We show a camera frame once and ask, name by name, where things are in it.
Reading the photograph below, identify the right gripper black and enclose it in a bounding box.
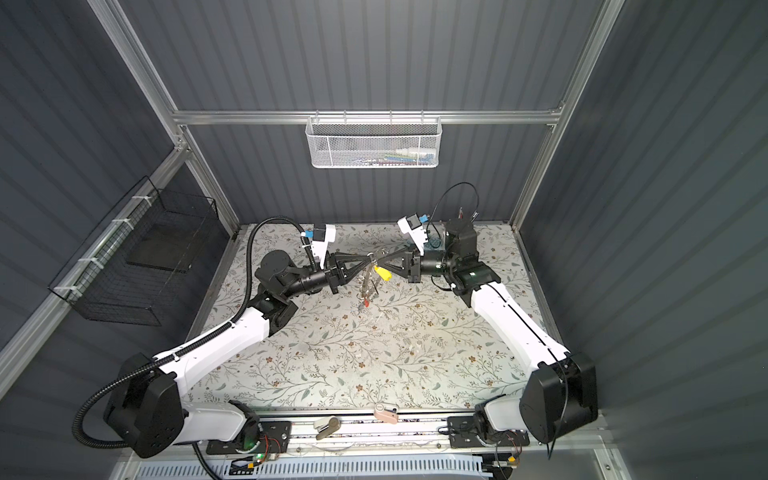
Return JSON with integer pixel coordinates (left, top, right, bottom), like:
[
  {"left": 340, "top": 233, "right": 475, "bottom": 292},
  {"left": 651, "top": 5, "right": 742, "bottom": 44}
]
[{"left": 379, "top": 245, "right": 457, "bottom": 286}]

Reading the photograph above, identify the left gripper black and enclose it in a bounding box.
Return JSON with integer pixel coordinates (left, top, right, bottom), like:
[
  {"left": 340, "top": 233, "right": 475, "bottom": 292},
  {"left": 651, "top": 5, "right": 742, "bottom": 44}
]
[{"left": 282, "top": 253, "right": 368, "bottom": 304}]

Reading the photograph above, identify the yellow tag key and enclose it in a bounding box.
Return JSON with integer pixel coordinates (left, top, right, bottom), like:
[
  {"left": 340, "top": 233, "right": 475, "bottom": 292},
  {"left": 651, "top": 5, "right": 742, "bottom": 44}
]
[{"left": 374, "top": 266, "right": 393, "bottom": 281}]

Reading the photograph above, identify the grey beaded keyring coil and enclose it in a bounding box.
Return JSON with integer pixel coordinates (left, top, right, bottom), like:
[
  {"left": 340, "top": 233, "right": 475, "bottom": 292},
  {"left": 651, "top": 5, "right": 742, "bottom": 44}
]
[{"left": 360, "top": 253, "right": 388, "bottom": 306}]

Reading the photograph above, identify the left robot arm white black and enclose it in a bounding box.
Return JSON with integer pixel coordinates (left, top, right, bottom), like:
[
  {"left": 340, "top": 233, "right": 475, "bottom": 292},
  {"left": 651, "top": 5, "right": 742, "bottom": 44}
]
[{"left": 71, "top": 216, "right": 372, "bottom": 458}]

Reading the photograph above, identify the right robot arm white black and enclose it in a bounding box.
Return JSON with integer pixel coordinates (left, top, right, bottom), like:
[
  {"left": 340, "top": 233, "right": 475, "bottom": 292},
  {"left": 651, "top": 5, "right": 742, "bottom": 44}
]
[{"left": 376, "top": 214, "right": 599, "bottom": 447}]

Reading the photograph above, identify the teal calculator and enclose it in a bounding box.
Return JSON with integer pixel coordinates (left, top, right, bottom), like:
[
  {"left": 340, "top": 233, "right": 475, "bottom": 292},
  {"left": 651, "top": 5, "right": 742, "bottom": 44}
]
[{"left": 427, "top": 236, "right": 444, "bottom": 250}]

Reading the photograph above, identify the floral table mat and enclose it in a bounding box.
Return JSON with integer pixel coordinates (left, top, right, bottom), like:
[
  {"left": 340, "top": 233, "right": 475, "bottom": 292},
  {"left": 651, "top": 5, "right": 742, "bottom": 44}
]
[{"left": 185, "top": 223, "right": 547, "bottom": 410}]

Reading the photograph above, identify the beige clip tool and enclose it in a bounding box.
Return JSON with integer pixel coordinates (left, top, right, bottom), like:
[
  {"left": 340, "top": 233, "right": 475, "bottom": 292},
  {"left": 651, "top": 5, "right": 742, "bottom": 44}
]
[{"left": 313, "top": 416, "right": 341, "bottom": 441}]

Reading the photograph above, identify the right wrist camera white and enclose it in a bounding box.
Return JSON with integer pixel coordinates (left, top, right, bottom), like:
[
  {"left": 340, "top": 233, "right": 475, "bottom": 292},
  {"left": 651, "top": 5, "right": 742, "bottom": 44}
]
[{"left": 397, "top": 214, "right": 428, "bottom": 256}]

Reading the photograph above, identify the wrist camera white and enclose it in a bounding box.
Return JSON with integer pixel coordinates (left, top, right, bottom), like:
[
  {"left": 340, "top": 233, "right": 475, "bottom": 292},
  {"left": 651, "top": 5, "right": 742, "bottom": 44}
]
[
  {"left": 301, "top": 224, "right": 336, "bottom": 270},
  {"left": 397, "top": 214, "right": 428, "bottom": 256}
]

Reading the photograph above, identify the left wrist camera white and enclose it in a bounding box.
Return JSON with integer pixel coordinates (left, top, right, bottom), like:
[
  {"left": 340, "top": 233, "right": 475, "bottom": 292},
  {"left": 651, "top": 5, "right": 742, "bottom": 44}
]
[{"left": 301, "top": 224, "right": 336, "bottom": 270}]

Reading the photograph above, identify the white wire wall basket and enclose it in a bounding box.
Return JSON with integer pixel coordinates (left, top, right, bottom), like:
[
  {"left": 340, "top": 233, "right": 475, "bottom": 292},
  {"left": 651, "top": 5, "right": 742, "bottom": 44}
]
[{"left": 305, "top": 118, "right": 443, "bottom": 169}]

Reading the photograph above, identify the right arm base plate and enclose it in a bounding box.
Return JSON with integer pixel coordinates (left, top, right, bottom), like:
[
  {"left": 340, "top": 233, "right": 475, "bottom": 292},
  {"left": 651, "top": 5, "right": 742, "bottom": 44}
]
[{"left": 440, "top": 412, "right": 530, "bottom": 449}]

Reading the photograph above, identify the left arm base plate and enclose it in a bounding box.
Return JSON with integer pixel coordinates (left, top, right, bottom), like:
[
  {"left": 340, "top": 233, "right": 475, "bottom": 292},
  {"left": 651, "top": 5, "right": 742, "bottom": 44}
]
[{"left": 206, "top": 420, "right": 292, "bottom": 455}]

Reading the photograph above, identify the black wire side basket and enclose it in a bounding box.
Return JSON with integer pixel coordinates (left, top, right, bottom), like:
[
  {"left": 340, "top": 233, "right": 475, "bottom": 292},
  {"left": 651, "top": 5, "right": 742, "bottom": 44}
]
[{"left": 48, "top": 178, "right": 221, "bottom": 327}]

